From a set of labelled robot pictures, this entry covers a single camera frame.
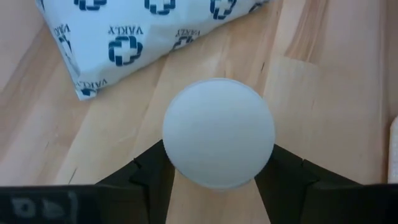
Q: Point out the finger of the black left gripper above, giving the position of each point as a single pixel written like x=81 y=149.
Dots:
x=298 y=196
x=140 y=193

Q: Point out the small white round cap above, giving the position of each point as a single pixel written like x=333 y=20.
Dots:
x=217 y=133

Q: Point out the white pack blue cross print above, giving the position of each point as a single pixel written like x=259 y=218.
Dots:
x=124 y=25

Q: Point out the white plastic basket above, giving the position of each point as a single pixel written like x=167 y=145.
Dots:
x=394 y=149

